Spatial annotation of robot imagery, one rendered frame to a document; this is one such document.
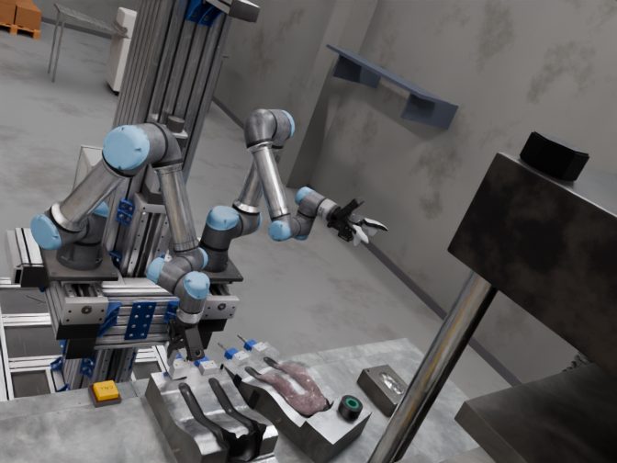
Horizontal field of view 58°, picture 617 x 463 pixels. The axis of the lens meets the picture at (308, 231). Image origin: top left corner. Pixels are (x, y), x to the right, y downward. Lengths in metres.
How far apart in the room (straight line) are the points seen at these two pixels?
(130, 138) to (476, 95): 3.87
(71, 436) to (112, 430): 0.12
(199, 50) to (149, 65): 0.18
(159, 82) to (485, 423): 1.48
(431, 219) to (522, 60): 1.52
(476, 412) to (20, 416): 1.27
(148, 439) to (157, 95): 1.12
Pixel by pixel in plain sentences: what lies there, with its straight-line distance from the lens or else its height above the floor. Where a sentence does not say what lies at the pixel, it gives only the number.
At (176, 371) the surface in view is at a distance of 1.89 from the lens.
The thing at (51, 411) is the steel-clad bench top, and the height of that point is 0.80.
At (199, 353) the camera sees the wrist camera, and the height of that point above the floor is 1.07.
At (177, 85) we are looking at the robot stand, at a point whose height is 1.67.
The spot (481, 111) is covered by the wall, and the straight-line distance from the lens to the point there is 5.02.
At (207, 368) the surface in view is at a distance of 1.96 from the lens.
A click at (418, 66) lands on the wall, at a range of 5.64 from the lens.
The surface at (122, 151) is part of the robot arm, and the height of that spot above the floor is 1.57.
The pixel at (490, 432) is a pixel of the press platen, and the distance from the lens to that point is 1.17.
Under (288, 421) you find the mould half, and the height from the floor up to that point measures 0.86.
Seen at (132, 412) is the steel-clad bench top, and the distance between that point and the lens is 1.92.
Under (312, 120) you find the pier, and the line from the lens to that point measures 6.33.
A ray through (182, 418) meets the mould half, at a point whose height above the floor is 0.88.
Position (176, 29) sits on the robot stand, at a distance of 2.01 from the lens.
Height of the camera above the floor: 2.14
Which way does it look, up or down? 23 degrees down
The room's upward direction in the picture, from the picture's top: 22 degrees clockwise
